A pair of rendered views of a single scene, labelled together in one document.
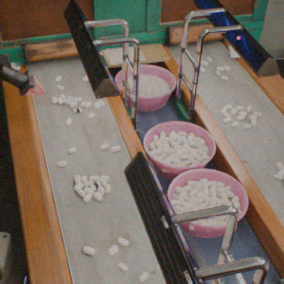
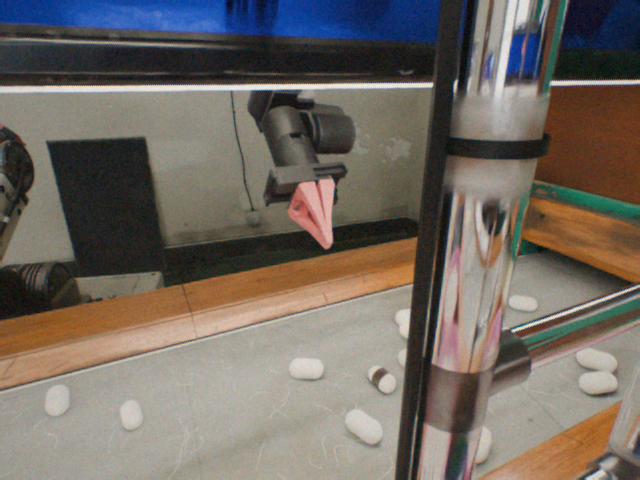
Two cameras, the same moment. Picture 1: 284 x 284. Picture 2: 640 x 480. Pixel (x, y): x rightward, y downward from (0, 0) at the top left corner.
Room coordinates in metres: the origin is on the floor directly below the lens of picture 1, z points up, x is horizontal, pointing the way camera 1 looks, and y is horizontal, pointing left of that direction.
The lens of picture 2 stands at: (1.48, -0.17, 1.04)
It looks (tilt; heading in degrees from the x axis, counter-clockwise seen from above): 23 degrees down; 78
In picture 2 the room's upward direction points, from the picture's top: straight up
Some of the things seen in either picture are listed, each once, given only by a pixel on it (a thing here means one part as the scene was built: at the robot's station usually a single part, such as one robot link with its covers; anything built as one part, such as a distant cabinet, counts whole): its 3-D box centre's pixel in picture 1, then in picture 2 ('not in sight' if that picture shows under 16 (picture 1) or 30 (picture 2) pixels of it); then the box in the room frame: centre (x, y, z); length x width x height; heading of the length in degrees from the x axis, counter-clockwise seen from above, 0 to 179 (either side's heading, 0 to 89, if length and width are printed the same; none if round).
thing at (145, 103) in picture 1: (145, 89); not in sight; (1.81, -0.15, 0.72); 0.27 x 0.27 x 0.10
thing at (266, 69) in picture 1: (232, 26); not in sight; (1.71, -0.46, 1.08); 0.62 x 0.08 x 0.07; 14
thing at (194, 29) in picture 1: (197, 32); not in sight; (2.16, -0.41, 0.83); 0.30 x 0.06 x 0.07; 104
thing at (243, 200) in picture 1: (205, 205); not in sight; (1.11, -0.32, 0.72); 0.27 x 0.27 x 0.10
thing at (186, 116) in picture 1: (207, 69); not in sight; (1.69, -0.38, 0.90); 0.20 x 0.19 x 0.45; 14
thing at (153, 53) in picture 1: (132, 55); not in sight; (2.02, -0.09, 0.77); 0.33 x 0.15 x 0.01; 104
